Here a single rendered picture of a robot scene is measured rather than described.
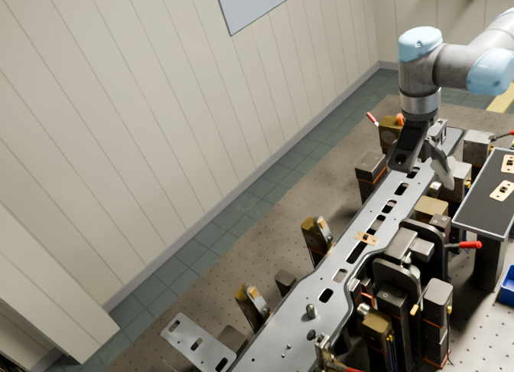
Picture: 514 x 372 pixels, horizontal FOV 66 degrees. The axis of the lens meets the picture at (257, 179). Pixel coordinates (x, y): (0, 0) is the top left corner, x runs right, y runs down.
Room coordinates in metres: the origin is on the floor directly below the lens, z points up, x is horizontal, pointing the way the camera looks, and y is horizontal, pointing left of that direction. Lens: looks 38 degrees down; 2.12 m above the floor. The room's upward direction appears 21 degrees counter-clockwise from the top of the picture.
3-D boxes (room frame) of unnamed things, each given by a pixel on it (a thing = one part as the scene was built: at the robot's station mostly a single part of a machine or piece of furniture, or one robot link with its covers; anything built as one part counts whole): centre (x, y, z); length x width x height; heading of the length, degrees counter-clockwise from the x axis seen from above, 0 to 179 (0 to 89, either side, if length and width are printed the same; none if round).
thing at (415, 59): (0.65, -0.37, 1.74); 0.09 x 0.08 x 0.11; 30
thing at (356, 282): (0.80, -0.14, 0.84); 0.12 x 0.05 x 0.29; 36
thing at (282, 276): (0.89, 0.04, 0.84); 0.10 x 0.05 x 0.29; 36
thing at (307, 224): (1.02, -0.13, 0.87); 0.12 x 0.07 x 0.35; 36
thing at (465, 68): (0.57, -0.43, 1.73); 0.11 x 0.11 x 0.08; 30
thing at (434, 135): (0.66, -0.37, 1.58); 0.09 x 0.08 x 0.12; 126
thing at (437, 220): (0.79, -0.49, 0.90); 0.05 x 0.05 x 0.40; 36
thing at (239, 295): (0.84, 0.17, 0.87); 0.12 x 0.07 x 0.35; 36
